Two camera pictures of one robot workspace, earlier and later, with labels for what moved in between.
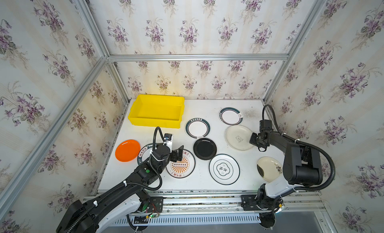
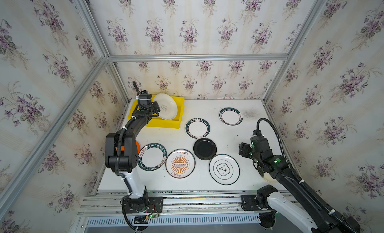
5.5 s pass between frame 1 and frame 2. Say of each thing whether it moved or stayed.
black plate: stayed
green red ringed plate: stayed
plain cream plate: moved
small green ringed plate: stayed
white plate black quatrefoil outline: stayed
